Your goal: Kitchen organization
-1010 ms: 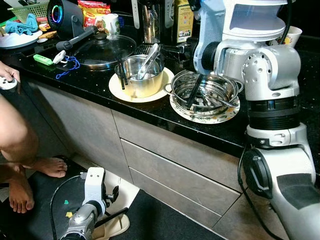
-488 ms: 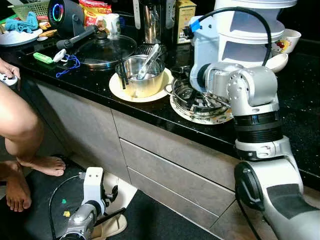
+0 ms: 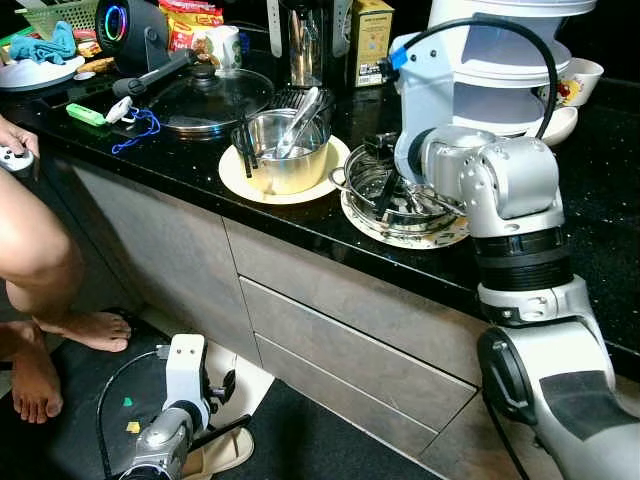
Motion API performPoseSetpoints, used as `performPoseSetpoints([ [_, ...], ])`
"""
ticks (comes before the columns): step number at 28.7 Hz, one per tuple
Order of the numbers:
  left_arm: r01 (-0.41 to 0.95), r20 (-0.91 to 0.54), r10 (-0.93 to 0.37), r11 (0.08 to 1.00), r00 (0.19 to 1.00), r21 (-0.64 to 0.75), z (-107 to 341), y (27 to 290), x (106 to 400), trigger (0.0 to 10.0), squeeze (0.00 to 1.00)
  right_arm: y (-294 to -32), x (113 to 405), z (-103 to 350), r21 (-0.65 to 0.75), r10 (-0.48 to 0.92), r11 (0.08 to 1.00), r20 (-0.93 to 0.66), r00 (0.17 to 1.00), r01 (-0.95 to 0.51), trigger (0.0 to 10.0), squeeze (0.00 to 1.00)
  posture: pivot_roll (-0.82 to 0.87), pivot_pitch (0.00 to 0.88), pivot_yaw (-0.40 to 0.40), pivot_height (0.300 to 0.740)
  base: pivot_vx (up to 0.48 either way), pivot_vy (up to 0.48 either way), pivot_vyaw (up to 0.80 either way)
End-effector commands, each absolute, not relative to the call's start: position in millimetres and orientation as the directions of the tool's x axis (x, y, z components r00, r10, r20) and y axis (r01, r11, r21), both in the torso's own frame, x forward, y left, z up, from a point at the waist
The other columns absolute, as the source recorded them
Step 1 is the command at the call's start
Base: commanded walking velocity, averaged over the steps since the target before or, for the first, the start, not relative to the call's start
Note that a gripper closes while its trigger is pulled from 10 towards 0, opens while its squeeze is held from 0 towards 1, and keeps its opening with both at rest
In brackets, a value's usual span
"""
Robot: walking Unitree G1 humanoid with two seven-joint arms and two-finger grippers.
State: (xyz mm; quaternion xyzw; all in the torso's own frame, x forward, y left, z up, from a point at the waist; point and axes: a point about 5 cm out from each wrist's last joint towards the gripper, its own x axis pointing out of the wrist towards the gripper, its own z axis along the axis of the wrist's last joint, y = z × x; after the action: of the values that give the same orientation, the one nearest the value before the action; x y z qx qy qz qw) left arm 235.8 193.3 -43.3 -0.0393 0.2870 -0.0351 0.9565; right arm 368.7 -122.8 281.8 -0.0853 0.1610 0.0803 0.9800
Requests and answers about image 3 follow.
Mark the black chopstick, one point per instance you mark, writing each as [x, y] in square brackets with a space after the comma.
[385, 195]
[250, 148]
[240, 150]

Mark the white handheld controller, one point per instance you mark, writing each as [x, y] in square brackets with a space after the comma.
[12, 160]

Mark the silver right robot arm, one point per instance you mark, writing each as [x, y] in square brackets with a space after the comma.
[520, 180]

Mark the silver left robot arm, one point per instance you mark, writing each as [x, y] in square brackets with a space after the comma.
[160, 450]

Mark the person hand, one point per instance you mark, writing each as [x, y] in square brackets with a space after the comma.
[15, 135]

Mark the beige slipper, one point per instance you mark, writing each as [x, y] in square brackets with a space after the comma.
[225, 457]

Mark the steel spoon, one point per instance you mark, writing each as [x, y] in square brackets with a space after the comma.
[300, 115]

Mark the black floor mat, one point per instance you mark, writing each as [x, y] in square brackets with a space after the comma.
[300, 445]

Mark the white floral plate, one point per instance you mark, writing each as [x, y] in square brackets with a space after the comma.
[400, 241]

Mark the steel pot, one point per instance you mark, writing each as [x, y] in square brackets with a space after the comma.
[290, 172]

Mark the grey drawer front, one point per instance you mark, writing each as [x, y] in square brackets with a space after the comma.
[330, 388]
[330, 345]
[330, 292]

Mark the yellow carton box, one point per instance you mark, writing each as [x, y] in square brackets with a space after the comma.
[372, 45]

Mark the steel tumbler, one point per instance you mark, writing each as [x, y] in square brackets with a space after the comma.
[305, 50]

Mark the black stool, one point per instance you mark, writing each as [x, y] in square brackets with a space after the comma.
[80, 455]

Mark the yellow plate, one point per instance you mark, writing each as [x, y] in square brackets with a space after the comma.
[232, 178]

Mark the white ceramic soup spoon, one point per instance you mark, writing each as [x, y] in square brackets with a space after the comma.
[558, 125]

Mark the glass pan lid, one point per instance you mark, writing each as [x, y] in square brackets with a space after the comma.
[215, 105]

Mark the person bare leg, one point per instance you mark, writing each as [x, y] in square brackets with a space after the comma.
[40, 250]
[35, 385]

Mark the red noodle packet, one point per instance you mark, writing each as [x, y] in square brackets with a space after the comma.
[190, 18]

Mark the green lighter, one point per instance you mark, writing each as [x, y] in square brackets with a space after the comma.
[87, 114]

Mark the green plastic basket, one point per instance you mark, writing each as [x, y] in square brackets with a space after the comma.
[60, 12]

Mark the teal cloth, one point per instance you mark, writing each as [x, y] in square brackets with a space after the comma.
[45, 45]

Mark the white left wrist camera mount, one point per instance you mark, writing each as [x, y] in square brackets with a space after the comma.
[185, 365]

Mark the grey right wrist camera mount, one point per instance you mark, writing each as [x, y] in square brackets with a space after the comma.
[425, 100]

